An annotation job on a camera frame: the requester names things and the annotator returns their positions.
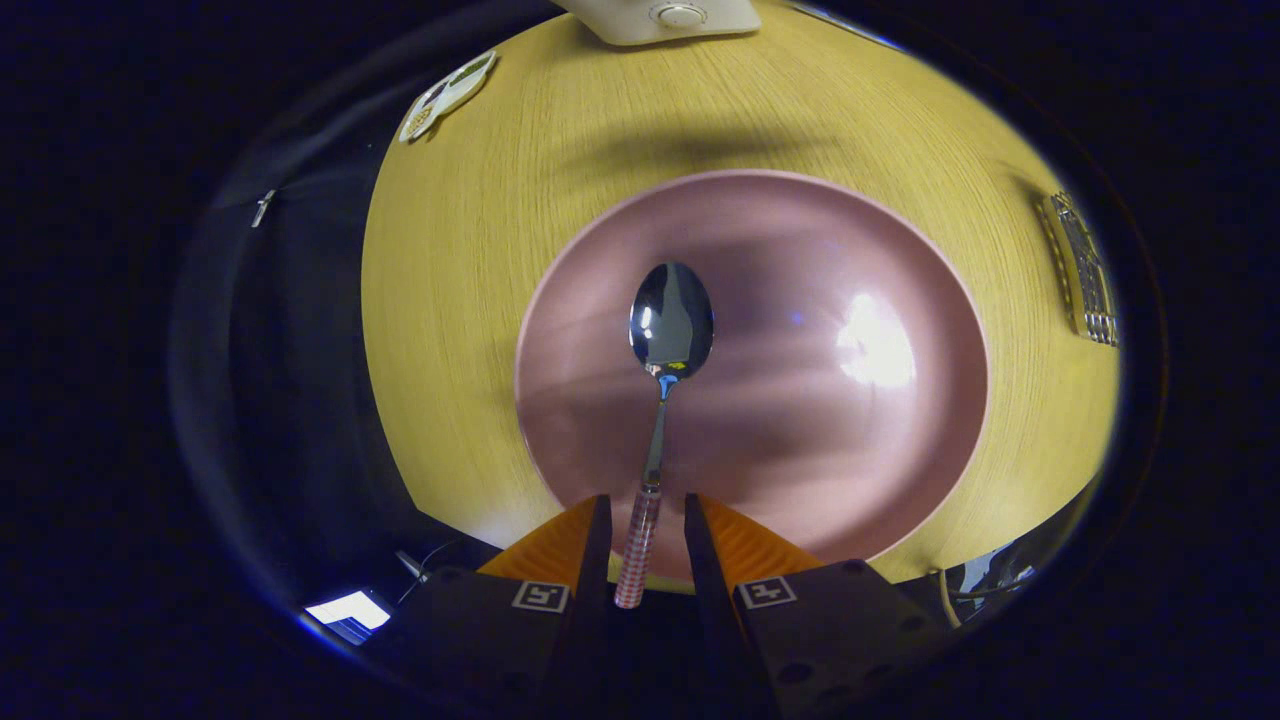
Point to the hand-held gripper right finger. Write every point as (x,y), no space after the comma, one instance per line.
(705,600)

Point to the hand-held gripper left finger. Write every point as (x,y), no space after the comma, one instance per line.
(598,600)

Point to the pink plate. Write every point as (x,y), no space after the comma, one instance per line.
(800,450)

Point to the white lit screen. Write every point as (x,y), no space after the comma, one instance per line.
(348,610)

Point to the black backdrop cloth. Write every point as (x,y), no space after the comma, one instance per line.
(300,400)

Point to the silver clip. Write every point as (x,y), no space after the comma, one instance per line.
(263,208)

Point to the white divided dish with beans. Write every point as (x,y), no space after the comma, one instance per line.
(448,95)

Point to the white toaster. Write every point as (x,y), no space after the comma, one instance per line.
(660,25)

